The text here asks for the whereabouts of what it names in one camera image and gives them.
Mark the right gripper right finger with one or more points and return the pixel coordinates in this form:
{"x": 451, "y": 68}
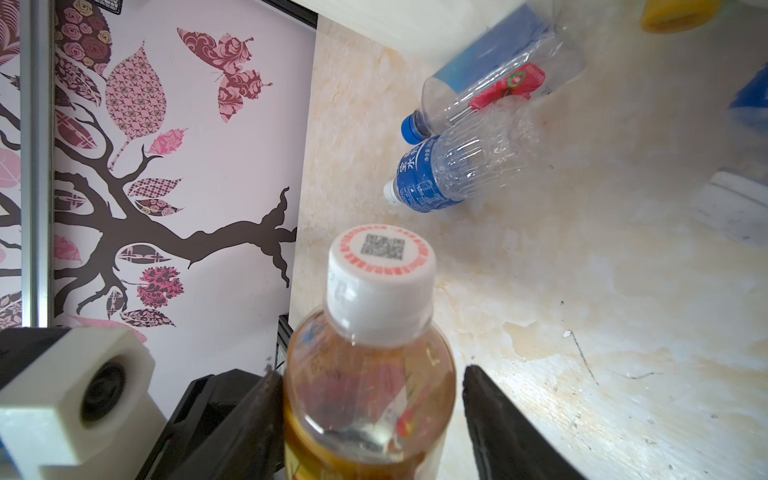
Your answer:
{"x": 506, "y": 445}

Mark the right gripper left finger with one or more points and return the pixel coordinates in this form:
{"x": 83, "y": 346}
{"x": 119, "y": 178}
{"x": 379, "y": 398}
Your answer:
{"x": 228, "y": 426}

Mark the red yellow label bottle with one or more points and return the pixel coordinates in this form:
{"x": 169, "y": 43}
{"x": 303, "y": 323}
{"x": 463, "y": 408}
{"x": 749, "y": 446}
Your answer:
{"x": 370, "y": 381}

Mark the clear bottle blue label white cap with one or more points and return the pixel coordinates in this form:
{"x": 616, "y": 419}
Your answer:
{"x": 482, "y": 152}

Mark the white ribbed trash bin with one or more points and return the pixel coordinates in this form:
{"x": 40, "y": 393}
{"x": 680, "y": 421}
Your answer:
{"x": 426, "y": 28}

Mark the green bottle near bin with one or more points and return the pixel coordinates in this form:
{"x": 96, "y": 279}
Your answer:
{"x": 674, "y": 16}

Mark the Pocari blue label bottle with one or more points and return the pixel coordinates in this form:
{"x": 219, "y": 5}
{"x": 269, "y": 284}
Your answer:
{"x": 734, "y": 201}

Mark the bottle blue red label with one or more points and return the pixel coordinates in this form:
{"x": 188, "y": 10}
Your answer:
{"x": 526, "y": 55}

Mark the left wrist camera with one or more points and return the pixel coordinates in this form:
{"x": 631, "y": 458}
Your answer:
{"x": 75, "y": 404}

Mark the aluminium rail left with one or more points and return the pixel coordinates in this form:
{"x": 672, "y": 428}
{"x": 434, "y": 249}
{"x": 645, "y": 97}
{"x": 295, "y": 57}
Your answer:
{"x": 37, "y": 155}

